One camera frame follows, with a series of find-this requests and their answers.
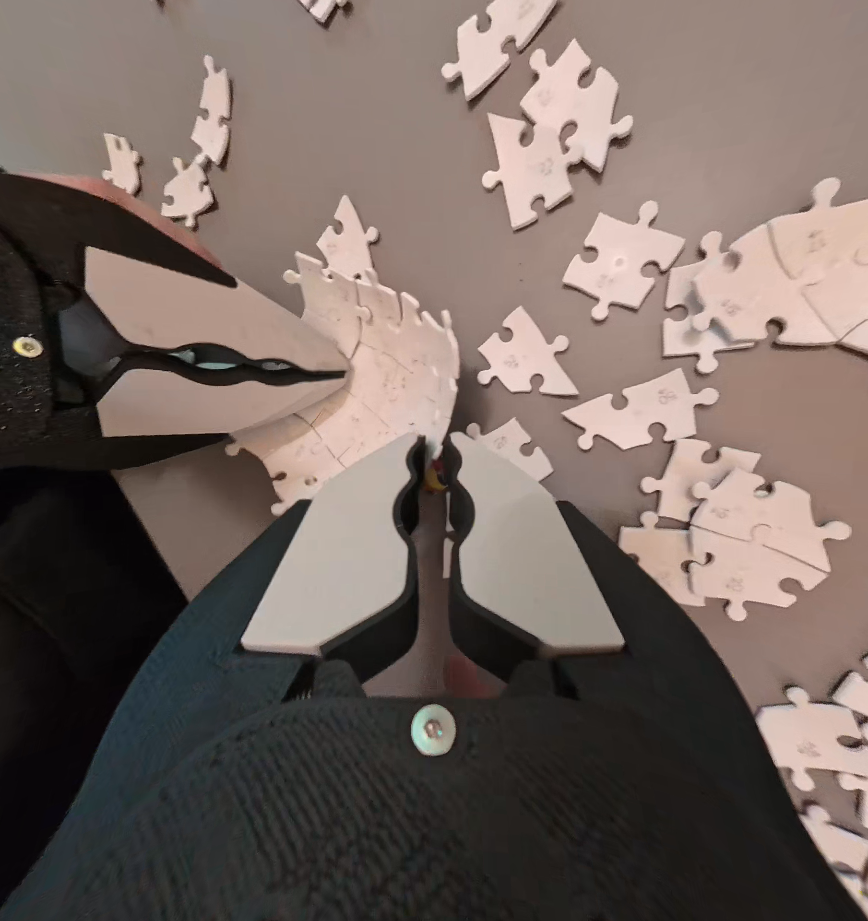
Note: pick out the small assembled puzzle cluster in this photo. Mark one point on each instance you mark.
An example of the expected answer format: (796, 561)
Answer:
(750, 547)

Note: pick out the flat assembled white puzzle section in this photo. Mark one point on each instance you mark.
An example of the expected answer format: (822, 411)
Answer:
(801, 273)

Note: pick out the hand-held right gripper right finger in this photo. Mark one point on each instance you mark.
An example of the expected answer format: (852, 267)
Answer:
(534, 575)

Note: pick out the white puzzle pieces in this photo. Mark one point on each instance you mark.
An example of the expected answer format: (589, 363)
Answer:
(527, 352)

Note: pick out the person's right hand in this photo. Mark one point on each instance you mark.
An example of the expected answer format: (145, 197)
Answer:
(470, 676)

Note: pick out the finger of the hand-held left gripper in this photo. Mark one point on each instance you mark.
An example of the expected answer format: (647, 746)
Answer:
(210, 316)
(210, 406)

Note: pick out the narrow curved white puzzle strip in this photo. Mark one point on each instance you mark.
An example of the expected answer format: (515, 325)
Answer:
(405, 338)

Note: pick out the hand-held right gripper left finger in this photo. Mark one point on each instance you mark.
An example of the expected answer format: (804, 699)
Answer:
(333, 568)

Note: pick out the person's left hand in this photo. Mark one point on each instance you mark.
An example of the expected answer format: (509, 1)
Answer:
(153, 216)

